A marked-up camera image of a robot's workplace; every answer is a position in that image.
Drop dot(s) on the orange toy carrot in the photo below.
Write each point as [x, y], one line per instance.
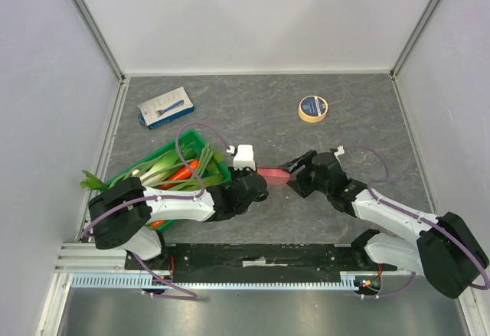
[182, 175]

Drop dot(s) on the green bean bundle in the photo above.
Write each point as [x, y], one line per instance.
[207, 168]

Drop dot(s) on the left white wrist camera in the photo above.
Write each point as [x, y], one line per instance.
[243, 157]

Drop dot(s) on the grey slotted cable duct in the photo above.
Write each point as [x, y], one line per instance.
[147, 282]

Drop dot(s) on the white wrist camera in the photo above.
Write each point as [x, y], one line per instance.
[243, 157]
[338, 151]

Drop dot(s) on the green plastic basket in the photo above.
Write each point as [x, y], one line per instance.
[144, 207]

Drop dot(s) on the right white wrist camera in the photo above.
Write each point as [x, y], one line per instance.
[338, 151]

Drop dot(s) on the green leafy toy vegetable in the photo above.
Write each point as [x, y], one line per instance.
[92, 182]

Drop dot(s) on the green toy leek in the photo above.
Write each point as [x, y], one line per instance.
[151, 173]

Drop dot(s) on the blue white razor box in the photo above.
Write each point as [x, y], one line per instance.
[165, 108]

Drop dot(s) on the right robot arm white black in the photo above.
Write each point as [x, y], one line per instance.
[440, 248]

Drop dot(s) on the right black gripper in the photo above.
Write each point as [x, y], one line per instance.
[303, 173]

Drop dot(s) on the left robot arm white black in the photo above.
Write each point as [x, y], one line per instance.
[143, 245]

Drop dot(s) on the pink paper box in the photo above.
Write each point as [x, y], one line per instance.
[274, 176]

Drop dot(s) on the masking tape roll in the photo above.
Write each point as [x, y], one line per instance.
[312, 109]

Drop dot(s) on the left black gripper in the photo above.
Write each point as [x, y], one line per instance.
[234, 173]

